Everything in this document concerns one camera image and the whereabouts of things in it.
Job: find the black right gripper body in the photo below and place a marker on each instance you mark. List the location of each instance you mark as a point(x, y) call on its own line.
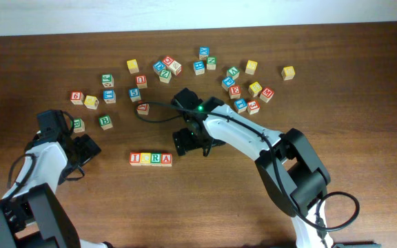
point(193, 138)

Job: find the red 6 I block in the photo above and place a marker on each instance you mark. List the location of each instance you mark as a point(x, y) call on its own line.
point(77, 98)

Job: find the green J block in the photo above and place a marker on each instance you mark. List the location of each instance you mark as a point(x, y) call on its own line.
point(107, 80)

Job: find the blue D block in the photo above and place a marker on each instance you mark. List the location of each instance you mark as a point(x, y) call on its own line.
point(158, 67)

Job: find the green B block left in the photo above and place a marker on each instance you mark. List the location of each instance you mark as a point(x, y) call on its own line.
point(78, 125)

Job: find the blue 5 block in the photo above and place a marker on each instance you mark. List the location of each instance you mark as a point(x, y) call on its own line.
point(134, 94)

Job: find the blue H block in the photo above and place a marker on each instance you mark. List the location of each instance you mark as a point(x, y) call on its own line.
point(199, 67)

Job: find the blue X block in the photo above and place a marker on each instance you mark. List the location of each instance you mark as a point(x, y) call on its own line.
point(204, 52)

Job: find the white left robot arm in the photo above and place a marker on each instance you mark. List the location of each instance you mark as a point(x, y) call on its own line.
point(30, 214)

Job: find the green Z block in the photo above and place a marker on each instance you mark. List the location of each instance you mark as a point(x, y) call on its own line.
point(165, 76)

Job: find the green B block right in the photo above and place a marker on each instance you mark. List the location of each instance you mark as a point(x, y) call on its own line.
point(105, 122)

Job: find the red A block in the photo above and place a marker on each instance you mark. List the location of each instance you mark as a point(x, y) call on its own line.
point(166, 160)

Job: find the red E block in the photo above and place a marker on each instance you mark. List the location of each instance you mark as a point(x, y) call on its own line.
point(234, 91)

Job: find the red M block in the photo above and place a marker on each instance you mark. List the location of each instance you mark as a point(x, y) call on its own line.
point(267, 94)

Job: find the red U block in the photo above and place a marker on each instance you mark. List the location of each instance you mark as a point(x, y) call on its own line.
point(141, 81)

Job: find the blue P block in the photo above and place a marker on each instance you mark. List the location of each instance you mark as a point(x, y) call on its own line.
point(227, 82)

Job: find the blue I block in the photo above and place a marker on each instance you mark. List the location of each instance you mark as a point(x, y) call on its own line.
point(109, 96)

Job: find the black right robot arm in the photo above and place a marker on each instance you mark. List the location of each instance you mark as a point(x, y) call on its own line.
point(293, 175)

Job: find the yellow block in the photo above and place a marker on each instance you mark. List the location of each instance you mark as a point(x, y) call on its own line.
point(255, 89)
point(251, 67)
point(133, 66)
point(145, 158)
point(91, 102)
point(288, 73)

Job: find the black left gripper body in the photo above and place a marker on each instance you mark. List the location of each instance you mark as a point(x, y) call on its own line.
point(86, 151)

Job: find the red K block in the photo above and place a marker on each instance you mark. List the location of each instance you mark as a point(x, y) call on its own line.
point(143, 109)

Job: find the green b block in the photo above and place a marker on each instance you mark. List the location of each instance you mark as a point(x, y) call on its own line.
point(105, 122)
point(78, 125)

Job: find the red 3 block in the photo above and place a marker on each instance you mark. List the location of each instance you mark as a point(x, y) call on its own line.
point(253, 107)

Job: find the green V block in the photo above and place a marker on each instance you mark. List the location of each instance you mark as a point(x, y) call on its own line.
point(233, 72)

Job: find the blue T umbrella block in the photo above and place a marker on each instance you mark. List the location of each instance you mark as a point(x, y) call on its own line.
point(240, 105)

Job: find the green R block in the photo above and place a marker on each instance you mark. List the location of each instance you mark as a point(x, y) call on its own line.
point(155, 159)

